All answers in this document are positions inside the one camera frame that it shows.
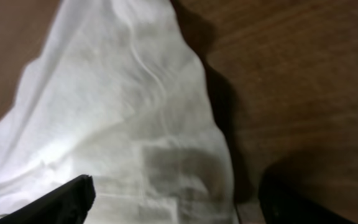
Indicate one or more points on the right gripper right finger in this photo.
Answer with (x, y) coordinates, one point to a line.
(283, 205)

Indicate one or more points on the white t-shirt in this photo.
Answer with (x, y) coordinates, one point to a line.
(117, 94)

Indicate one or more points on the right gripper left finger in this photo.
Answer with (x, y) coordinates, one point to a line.
(68, 204)

